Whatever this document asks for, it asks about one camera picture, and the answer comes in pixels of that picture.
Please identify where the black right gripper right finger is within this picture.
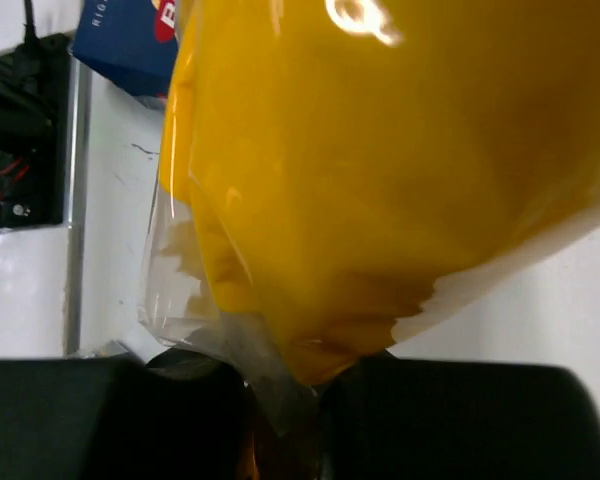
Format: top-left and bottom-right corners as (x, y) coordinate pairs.
(323, 356), (600, 479)

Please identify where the yellow fusilli pasta bag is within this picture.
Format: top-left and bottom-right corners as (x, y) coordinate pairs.
(136, 0), (600, 436)

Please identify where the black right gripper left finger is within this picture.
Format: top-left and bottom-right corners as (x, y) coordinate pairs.
(0, 350), (246, 479)

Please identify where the blue Barilla pasta box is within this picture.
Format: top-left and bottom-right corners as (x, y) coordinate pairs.
(71, 0), (178, 99)

